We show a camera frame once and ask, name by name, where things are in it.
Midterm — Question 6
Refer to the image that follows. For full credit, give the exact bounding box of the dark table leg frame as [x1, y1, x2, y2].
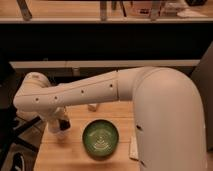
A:
[0, 117, 40, 170]

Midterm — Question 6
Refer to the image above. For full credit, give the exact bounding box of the black and white shoe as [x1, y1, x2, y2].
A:
[10, 153, 26, 171]

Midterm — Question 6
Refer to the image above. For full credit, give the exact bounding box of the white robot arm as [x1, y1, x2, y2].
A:
[13, 67, 208, 171]

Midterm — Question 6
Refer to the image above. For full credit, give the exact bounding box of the white eraser block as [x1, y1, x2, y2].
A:
[88, 103, 99, 112]

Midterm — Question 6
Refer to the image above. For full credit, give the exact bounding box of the green ceramic bowl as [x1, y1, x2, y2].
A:
[82, 119, 119, 159]

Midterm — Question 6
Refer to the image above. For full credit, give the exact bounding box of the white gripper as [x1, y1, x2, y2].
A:
[40, 107, 71, 131]

